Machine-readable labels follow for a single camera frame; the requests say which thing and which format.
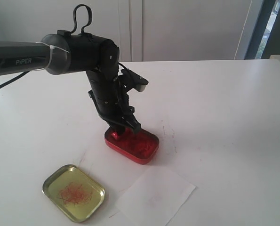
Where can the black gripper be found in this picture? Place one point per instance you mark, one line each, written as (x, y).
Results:
(110, 101)

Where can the red rubber stamp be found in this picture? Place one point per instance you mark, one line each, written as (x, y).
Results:
(117, 134)

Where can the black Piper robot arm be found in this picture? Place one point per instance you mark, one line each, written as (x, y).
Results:
(98, 57)

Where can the red ink paste tin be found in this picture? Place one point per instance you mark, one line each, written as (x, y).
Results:
(140, 147)

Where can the white paper sheet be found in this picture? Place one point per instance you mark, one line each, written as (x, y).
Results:
(155, 198)

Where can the gold metal tin lid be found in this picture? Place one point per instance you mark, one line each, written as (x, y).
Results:
(74, 192)

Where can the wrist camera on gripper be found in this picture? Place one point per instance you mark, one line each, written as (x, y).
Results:
(131, 80)

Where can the dark window frame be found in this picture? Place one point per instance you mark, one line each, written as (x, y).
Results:
(272, 46)

